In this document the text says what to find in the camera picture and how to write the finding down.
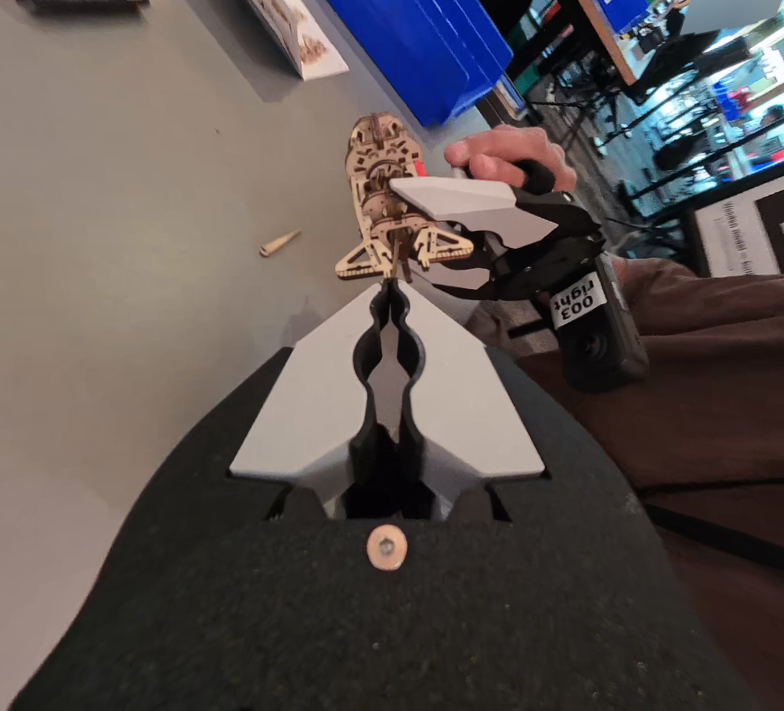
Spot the black strap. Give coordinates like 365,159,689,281
640,499,784,569

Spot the person's right hand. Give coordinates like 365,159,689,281
444,124,578,194

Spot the black framed tag sign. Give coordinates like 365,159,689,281
685,177,784,278

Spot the small wooden cone part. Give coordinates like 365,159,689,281
259,230,302,259

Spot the person's right forearm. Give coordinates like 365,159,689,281
517,258,784,491

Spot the wooden edged table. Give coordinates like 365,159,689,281
538,0,639,88

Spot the white instruction booklet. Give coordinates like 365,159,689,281
196,0,350,80

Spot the wooden model plane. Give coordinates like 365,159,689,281
335,114,474,284

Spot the blue plastic bin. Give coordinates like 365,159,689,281
309,0,514,127

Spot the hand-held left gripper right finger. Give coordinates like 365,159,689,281
391,280,546,521

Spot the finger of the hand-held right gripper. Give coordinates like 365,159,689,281
389,175,559,250
423,261,492,301

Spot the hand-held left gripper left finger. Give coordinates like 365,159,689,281
229,282,393,521

